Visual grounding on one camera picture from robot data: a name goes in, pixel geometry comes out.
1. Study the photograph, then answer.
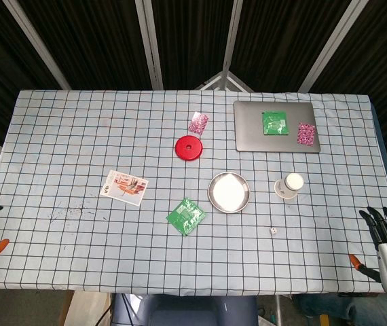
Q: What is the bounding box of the white paper cup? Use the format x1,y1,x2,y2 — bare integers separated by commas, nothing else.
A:
274,172,305,200

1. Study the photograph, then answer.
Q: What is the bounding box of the round steel plate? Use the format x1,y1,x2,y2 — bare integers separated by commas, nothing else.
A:
207,171,251,214

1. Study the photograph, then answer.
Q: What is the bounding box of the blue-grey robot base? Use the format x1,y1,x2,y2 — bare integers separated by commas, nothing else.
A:
111,293,259,326

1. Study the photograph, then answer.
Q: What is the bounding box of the dark blue under cloth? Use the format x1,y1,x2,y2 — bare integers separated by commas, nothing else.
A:
371,98,387,208

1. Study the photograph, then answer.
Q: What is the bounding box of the light blue checked tablecloth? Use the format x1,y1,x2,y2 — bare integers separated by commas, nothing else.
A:
0,89,387,293

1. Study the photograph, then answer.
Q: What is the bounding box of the metal table leg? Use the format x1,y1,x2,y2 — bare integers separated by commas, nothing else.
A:
274,294,282,326

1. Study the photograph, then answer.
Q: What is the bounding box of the illustrated postcard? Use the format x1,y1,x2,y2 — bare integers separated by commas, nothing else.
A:
100,170,149,206

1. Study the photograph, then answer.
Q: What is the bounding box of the pink patterned sachet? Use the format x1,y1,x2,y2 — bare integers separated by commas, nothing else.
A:
297,122,316,146
188,111,210,136

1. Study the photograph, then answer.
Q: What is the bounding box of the small green foil packet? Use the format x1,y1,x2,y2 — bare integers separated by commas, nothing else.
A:
261,110,289,136

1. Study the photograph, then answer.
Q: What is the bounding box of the large green foil packet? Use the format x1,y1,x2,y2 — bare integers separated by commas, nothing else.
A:
165,197,206,236

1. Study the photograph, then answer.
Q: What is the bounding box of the grey closed laptop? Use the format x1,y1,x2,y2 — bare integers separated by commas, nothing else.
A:
233,100,322,153

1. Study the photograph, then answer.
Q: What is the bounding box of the red round disc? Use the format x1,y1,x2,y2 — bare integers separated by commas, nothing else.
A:
174,134,204,162

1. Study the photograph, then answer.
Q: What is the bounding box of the white metal frame post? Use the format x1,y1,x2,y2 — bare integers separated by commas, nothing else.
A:
297,0,363,92
221,0,245,74
2,0,71,91
134,0,164,90

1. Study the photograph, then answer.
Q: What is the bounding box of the white triangular frame bracket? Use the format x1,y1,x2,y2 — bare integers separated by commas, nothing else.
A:
194,70,255,92

